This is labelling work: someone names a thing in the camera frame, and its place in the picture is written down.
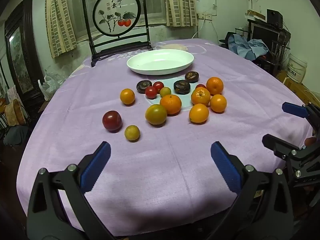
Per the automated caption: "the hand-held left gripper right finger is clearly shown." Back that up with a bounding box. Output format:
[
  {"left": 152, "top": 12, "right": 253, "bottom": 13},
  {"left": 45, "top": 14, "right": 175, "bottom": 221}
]
[{"left": 205, "top": 141, "right": 295, "bottom": 240}]

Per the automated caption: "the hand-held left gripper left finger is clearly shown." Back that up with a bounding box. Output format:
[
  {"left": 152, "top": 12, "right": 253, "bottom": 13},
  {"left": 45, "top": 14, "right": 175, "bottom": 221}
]
[{"left": 26, "top": 141, "right": 115, "bottom": 240}]

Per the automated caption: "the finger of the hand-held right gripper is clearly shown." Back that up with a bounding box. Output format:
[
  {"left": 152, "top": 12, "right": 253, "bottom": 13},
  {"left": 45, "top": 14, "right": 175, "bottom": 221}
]
[
  {"left": 262, "top": 134, "right": 320, "bottom": 188},
  {"left": 282, "top": 102, "right": 320, "bottom": 133}
]

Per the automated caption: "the dark red plum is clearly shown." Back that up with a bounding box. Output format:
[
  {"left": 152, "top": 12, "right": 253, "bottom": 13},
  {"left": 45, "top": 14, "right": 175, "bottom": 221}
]
[{"left": 102, "top": 110, "right": 123, "bottom": 132}]

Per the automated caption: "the small orange tangerine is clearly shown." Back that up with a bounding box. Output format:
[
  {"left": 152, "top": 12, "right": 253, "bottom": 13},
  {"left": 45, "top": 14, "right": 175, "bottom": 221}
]
[{"left": 120, "top": 88, "right": 136, "bottom": 105}]

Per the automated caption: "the yellow-green tomato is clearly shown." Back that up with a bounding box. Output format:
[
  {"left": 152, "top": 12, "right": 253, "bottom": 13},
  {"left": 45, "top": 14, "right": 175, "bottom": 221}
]
[{"left": 145, "top": 104, "right": 168, "bottom": 126}]

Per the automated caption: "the dark wrinkled passion fruit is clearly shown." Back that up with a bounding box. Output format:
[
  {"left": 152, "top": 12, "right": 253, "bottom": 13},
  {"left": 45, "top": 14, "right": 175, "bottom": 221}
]
[
  {"left": 185, "top": 71, "right": 200, "bottom": 83},
  {"left": 136, "top": 80, "right": 153, "bottom": 94},
  {"left": 173, "top": 80, "right": 191, "bottom": 95}
]

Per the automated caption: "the white oval plate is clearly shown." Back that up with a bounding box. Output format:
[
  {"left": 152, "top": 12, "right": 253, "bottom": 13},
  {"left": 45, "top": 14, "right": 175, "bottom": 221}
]
[{"left": 126, "top": 49, "right": 195, "bottom": 75}]

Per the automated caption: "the white plastic bucket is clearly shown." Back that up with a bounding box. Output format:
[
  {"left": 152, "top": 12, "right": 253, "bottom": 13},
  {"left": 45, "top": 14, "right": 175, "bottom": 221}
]
[{"left": 286, "top": 53, "right": 308, "bottom": 83}]

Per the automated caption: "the purple tablecloth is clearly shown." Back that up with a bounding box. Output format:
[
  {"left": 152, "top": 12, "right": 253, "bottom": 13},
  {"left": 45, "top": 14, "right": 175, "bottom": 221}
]
[{"left": 16, "top": 39, "right": 314, "bottom": 237}]

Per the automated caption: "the blue cloth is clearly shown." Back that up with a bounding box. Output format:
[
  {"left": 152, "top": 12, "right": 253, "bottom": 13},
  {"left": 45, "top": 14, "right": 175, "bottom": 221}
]
[{"left": 229, "top": 33, "right": 269, "bottom": 60}]

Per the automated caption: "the black computer monitor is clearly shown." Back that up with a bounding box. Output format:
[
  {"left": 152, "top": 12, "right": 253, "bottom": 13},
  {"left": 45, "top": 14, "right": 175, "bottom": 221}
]
[{"left": 251, "top": 24, "right": 280, "bottom": 48}]

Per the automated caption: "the black speaker box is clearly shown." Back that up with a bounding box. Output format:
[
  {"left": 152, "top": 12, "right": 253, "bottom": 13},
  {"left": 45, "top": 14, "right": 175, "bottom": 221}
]
[{"left": 266, "top": 9, "right": 284, "bottom": 29}]

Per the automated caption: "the white plastic bag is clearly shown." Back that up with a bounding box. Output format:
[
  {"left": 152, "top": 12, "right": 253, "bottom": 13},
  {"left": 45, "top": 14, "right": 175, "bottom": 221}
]
[{"left": 38, "top": 74, "right": 66, "bottom": 102}]

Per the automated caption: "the wicker basket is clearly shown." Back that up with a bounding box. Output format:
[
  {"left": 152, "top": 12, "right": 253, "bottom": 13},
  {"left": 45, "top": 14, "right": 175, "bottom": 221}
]
[{"left": 5, "top": 99, "right": 28, "bottom": 127}]

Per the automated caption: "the dark wooden framed picture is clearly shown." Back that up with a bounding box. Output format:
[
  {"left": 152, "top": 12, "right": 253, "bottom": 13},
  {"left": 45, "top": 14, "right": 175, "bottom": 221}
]
[{"left": 4, "top": 0, "right": 45, "bottom": 108}]

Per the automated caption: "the checked beige curtain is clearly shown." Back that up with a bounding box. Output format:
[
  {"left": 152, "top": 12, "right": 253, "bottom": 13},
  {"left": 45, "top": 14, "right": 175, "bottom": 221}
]
[
  {"left": 164, "top": 0, "right": 199, "bottom": 27},
  {"left": 45, "top": 0, "right": 77, "bottom": 58}
]

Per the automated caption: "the framed persimmon painting screen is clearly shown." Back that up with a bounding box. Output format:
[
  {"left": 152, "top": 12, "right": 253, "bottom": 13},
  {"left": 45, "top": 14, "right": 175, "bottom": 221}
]
[{"left": 82, "top": 0, "right": 153, "bottom": 67}]

